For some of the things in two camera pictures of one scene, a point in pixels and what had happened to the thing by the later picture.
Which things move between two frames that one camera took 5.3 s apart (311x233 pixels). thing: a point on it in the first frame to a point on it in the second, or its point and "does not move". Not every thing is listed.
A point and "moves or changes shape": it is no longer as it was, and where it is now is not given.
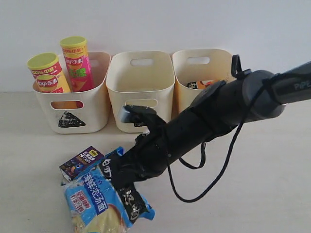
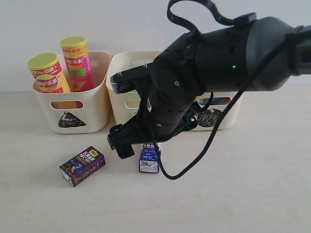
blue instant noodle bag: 96,205 moves or changes shape
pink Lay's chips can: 75,50 does not move
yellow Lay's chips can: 47,74 does not move
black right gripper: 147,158 to 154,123
